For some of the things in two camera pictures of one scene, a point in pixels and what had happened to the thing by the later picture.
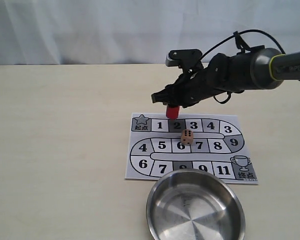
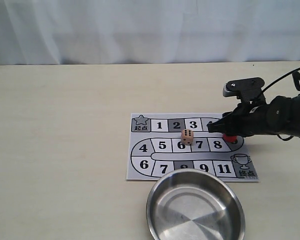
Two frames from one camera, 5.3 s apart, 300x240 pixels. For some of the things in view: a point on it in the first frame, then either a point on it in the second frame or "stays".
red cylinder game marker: (172, 113) to (230, 138)
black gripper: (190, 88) to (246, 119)
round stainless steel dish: (195, 204) stays
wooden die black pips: (187, 137) stays
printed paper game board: (158, 145) stays
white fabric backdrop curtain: (134, 32) stays
